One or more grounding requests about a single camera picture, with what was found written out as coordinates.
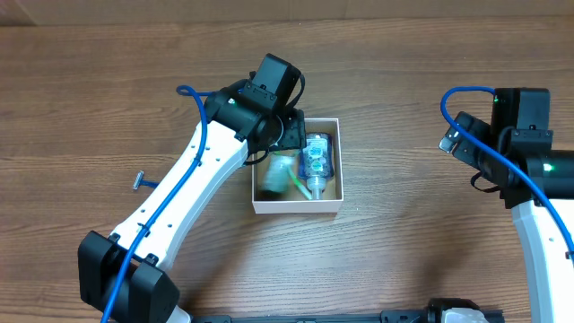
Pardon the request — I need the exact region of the blue foam soap bottle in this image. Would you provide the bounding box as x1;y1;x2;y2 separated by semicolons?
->
299;132;335;200

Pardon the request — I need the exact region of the green Dettol soap bar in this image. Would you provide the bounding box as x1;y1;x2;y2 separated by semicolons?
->
261;154;294;194

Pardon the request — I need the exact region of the green toothbrush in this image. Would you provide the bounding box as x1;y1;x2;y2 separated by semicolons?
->
287;155;312;200

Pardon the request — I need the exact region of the blue disposable razor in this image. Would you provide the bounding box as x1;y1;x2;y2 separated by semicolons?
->
132;170;159;190

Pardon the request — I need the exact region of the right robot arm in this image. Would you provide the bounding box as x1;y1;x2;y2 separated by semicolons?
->
439;112;573;322

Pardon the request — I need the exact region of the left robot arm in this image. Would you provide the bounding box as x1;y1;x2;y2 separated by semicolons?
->
77;75;304;322

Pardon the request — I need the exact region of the white cardboard box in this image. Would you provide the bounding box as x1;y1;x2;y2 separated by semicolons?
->
251;118;344;214

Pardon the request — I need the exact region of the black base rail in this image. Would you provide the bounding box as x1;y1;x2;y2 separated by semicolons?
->
190;298;506;323

